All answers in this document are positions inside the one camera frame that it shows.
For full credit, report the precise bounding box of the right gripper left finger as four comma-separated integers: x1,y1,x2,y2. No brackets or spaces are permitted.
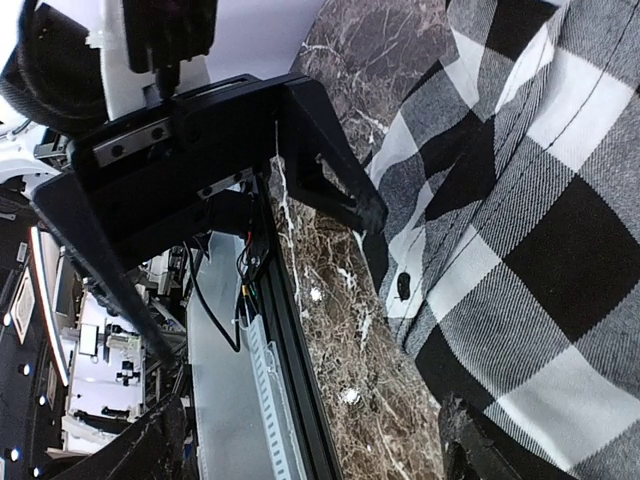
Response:
42,394,188,480

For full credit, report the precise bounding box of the black front rail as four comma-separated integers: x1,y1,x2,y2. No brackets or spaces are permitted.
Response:
248,177,342,479

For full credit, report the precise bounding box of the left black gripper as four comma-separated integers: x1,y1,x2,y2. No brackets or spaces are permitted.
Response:
32,74,299,368

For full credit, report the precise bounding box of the black white checkered shirt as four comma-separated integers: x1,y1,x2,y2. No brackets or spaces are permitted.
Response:
362,1,639,479

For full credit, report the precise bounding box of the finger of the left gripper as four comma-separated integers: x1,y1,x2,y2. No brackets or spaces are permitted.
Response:
279,75,388,234

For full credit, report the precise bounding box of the white slotted cable duct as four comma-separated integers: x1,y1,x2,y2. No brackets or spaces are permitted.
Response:
243,314,307,480

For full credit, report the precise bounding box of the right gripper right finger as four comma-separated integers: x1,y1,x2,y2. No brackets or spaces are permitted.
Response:
437,392,576,480

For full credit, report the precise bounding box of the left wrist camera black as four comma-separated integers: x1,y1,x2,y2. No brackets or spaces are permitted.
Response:
1,1,218,135

